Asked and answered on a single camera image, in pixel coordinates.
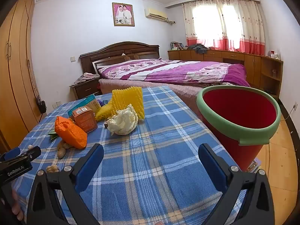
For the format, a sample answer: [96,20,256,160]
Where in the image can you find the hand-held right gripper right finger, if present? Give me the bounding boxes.
[198,143,275,225]

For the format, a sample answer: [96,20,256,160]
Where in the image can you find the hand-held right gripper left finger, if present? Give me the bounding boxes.
[26,143,105,225]

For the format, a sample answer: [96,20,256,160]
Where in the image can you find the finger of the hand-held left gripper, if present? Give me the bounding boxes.
[20,146,42,162]
[0,147,21,163]

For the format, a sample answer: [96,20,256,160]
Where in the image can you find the orange foam fruit net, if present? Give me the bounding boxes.
[55,116,88,149]

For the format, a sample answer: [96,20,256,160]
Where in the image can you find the orange cardboard box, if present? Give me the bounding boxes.
[71,106,98,133]

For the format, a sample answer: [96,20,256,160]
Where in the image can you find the yellow brush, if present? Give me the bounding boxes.
[95,100,113,122]

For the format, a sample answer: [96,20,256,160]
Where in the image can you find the white paper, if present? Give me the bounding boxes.
[106,103,139,136]

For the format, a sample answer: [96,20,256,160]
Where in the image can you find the red bin with green rim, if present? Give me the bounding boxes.
[196,86,281,172]

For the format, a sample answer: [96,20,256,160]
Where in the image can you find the teal cardboard box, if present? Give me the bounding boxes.
[67,94,102,118]

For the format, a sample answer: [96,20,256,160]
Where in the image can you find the large yellow foam fruit net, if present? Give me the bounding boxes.
[111,87,144,120]

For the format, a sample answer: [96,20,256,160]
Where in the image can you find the person's left hand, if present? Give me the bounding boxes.
[12,189,24,221]

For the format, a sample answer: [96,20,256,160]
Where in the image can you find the stack of magazines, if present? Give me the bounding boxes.
[244,159,262,173]

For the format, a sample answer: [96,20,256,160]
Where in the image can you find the black charger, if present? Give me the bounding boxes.
[37,96,47,113]

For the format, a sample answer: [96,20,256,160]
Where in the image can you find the blue plaid tablecloth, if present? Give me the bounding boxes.
[10,85,246,225]

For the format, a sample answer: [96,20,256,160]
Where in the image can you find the dark wooden nightstand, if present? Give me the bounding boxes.
[70,76,102,100]

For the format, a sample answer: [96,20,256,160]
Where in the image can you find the wooden wardrobe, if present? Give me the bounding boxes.
[0,0,44,155]

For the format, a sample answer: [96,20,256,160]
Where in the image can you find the patterned cloth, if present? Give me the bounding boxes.
[70,73,100,86]

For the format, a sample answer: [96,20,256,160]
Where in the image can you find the bed with purple quilt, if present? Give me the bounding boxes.
[97,59,251,88]

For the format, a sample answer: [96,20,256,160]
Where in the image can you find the bed with brown cover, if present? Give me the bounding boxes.
[98,78,212,113]

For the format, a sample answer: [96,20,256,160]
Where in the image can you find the long wooden cabinet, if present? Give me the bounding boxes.
[167,49,284,99]

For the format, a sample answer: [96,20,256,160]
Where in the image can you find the dark wooden headboard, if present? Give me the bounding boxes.
[79,41,160,75]

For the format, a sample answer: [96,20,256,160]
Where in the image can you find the pile of clothes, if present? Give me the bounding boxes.
[187,43,209,54]

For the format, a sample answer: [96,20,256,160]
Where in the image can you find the white and red curtains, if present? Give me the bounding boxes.
[181,0,266,55]

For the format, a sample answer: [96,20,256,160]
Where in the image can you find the thin floor cable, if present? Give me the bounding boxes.
[280,106,295,123]

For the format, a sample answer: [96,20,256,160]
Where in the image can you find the framed wall photo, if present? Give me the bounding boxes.
[112,2,135,27]

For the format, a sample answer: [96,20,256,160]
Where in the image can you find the wall air conditioner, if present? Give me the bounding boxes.
[145,8,170,23]

